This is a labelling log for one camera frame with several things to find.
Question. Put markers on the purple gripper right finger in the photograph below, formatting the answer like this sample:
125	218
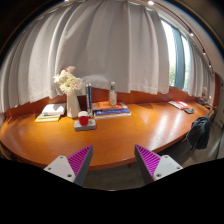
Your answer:
153	166

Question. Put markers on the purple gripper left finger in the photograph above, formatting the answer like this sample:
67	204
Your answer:
73	168

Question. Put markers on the red charger plug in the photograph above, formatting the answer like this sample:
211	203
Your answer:
83	118

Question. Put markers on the yellow flat book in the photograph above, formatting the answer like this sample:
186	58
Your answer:
47	118

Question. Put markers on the white flower vase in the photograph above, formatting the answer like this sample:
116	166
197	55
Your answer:
73	107

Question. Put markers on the white open book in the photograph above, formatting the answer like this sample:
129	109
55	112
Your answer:
54	109

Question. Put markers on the blue flat book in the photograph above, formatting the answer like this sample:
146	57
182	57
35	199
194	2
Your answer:
111	113

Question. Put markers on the orange flat book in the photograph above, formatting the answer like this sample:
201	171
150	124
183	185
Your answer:
105	105

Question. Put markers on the dark small object right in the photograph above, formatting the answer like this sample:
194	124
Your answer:
189	111

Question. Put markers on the clear plastic bottle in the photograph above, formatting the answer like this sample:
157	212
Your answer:
112	94

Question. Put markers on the white flower bouquet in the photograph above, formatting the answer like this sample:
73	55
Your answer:
67	82

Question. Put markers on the right side curtain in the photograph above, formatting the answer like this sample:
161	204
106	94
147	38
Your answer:
201	80

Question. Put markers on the white curtain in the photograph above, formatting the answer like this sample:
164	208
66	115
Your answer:
105	40

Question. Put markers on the window with frame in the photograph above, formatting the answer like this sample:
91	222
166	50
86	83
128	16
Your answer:
179	57

